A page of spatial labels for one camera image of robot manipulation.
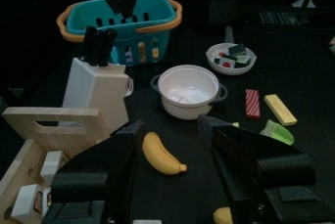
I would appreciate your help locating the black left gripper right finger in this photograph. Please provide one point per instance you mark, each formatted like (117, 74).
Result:
(270, 169)

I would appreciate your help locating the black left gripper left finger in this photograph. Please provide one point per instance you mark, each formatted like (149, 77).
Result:
(95, 166)

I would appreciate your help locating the white toy block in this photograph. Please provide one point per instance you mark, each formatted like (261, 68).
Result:
(52, 166)
(26, 201)

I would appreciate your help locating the green toy fruit slice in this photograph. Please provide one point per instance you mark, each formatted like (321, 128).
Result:
(279, 134)

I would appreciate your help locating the yellow toy banana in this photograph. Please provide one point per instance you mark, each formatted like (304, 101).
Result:
(159, 154)

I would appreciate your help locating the small yellow-green toy piece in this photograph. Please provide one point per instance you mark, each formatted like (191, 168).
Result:
(235, 124)

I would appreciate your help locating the light wooden tray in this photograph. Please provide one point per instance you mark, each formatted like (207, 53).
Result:
(20, 172)

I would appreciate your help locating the yellow toy fruit piece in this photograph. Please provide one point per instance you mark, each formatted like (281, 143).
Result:
(223, 216)

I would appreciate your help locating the yellow toy block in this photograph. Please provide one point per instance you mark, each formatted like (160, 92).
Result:
(281, 110)

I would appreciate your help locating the orange toy in basket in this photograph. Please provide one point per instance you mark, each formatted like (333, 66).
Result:
(143, 52)

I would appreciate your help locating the white and blue toy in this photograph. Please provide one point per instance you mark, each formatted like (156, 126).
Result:
(129, 55)

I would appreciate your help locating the yellow toy in basket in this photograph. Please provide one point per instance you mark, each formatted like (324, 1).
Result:
(156, 53)

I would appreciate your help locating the red striped toy block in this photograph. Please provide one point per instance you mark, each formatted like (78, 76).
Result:
(253, 104)

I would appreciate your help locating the white and wood knife block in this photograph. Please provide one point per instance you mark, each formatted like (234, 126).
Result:
(103, 94)

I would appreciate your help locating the dark green sushi piece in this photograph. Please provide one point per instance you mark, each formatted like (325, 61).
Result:
(238, 49)

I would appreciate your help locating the white sushi piece red dot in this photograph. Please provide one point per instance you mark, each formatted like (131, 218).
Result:
(227, 62)

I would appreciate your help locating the green and white sushi piece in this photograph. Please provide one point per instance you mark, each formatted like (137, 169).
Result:
(243, 61)

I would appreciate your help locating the grey slotted vent panel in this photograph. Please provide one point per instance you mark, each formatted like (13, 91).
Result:
(279, 18)

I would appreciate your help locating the white background object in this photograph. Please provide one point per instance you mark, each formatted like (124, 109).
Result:
(305, 3)

